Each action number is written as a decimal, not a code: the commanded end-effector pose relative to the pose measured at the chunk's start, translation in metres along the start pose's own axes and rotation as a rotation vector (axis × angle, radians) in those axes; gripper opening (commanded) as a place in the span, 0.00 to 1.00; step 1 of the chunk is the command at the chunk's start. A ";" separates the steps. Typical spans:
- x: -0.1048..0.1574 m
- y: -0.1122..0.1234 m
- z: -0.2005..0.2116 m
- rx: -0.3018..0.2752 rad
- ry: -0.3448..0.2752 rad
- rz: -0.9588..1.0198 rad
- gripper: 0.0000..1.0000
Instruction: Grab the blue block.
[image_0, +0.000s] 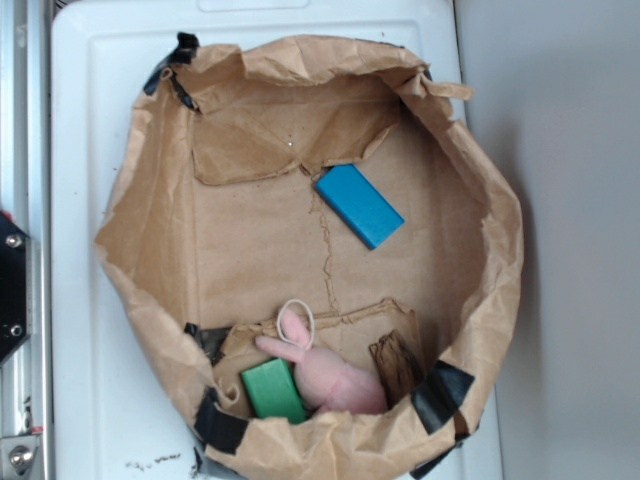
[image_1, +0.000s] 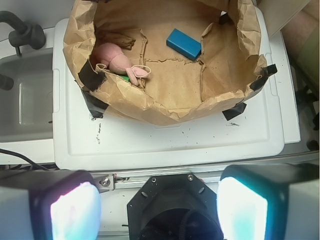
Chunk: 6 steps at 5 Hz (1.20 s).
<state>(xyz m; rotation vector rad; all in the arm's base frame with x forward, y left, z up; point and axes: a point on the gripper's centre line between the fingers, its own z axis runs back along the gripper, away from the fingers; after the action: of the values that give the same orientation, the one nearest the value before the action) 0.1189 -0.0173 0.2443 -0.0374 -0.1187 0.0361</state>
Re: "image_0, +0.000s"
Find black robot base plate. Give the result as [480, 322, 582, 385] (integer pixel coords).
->
[0, 211, 30, 366]

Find metal frame rail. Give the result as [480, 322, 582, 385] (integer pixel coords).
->
[1, 1, 55, 479]

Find blue rectangular block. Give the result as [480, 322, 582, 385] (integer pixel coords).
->
[315, 164, 405, 250]

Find brown bark piece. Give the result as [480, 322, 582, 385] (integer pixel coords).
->
[369, 330, 423, 407]

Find beige rubber band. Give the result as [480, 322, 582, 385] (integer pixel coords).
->
[276, 298, 316, 350]

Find pink plush bunny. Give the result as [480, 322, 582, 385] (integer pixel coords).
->
[255, 308, 387, 415]

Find brown paper bag liner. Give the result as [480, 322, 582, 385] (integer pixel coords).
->
[96, 34, 523, 479]

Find green rectangular block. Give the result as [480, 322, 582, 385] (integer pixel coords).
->
[241, 358, 307, 425]

